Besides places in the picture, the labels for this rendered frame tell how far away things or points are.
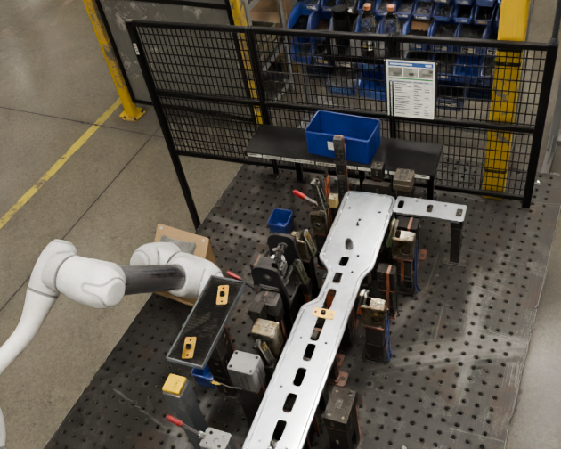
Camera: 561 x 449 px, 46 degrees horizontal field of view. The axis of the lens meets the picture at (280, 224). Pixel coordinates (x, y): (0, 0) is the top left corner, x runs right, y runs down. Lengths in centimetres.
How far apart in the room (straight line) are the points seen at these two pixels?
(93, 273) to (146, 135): 319
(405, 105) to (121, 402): 173
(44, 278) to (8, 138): 366
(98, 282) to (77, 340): 192
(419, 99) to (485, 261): 76
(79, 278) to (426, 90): 162
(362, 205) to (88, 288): 124
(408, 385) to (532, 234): 95
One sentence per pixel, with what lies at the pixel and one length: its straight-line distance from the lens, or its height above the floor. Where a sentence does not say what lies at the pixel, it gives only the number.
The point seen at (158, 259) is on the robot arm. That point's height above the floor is 107.
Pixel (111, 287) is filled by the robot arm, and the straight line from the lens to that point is 210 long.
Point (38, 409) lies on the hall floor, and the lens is 384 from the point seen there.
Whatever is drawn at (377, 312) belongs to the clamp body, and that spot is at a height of 103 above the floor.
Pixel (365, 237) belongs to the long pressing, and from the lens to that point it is 267.
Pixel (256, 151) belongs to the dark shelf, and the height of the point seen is 103.
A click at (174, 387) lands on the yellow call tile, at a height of 116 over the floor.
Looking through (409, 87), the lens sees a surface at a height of 131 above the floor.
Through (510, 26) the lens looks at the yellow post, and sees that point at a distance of 273.
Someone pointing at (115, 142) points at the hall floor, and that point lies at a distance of 528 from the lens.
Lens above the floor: 295
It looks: 45 degrees down
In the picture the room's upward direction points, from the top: 12 degrees counter-clockwise
